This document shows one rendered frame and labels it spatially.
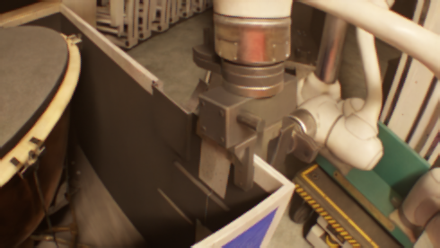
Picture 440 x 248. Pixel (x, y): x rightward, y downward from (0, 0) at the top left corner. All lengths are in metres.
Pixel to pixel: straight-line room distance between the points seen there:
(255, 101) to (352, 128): 0.48
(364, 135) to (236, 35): 0.54
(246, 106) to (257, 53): 0.06
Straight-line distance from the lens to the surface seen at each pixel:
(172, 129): 0.57
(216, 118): 0.36
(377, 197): 1.30
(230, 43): 0.35
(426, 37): 0.55
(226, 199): 0.54
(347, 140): 0.81
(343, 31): 1.17
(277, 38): 0.34
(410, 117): 1.32
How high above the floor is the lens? 1.26
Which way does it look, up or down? 38 degrees down
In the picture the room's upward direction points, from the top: 7 degrees clockwise
